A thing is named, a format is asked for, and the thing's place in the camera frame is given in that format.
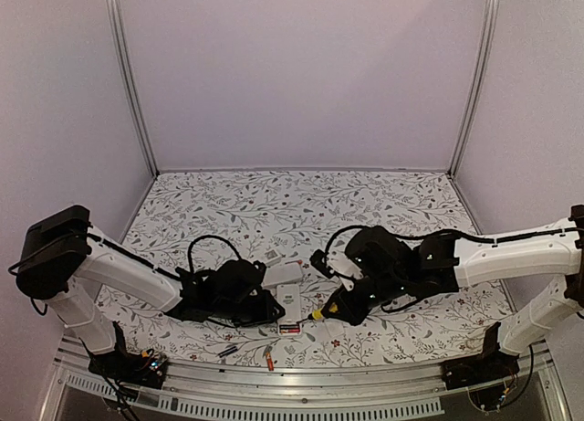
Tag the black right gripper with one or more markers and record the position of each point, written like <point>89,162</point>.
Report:
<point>350,314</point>

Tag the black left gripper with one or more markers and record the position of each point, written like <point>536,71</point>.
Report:
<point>266,314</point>

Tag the small white remote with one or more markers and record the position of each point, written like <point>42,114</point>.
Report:
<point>288,296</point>

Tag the yellow handled screwdriver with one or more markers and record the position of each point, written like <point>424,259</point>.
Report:
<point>315,315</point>

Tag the white remote control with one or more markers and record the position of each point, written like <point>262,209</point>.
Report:
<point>288,273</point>

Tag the long white remote with buttons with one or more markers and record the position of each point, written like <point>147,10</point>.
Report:
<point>272,255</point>

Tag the white battery cover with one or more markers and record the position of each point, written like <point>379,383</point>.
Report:
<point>335,329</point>

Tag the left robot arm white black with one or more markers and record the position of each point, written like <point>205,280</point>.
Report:
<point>64,248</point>

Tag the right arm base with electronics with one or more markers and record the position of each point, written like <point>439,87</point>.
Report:
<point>489,365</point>

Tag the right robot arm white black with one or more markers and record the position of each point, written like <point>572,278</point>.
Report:
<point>448,260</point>

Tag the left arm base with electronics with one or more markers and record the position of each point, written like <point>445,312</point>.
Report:
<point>146,369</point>

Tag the red purple batteries in remote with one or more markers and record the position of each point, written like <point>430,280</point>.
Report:
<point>289,328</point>

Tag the floral patterned table mat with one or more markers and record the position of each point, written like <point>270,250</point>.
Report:
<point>206,218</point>

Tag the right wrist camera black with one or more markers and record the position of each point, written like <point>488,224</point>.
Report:
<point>336,266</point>

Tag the right aluminium frame post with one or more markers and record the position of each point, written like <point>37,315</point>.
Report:
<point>478,79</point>

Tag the aluminium frame post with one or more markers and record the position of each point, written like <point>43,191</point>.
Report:
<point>478,79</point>
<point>129,84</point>

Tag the left aluminium frame post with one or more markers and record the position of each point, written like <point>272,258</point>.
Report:
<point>129,84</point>

